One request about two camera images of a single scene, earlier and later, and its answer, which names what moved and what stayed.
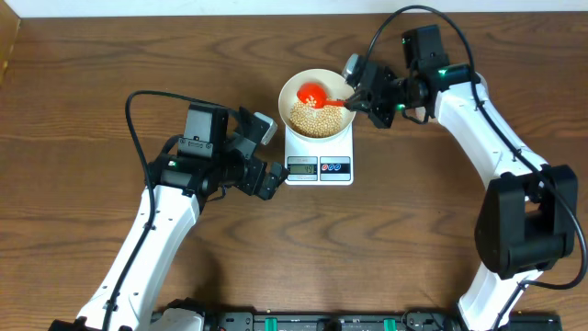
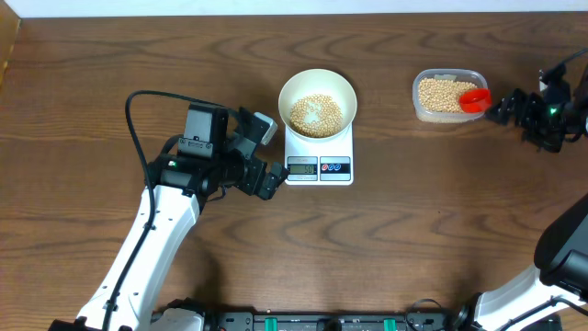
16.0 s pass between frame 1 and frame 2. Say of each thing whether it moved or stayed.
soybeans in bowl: stayed
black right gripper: moved
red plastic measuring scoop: moved
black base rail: stayed
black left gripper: stayed
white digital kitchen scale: stayed
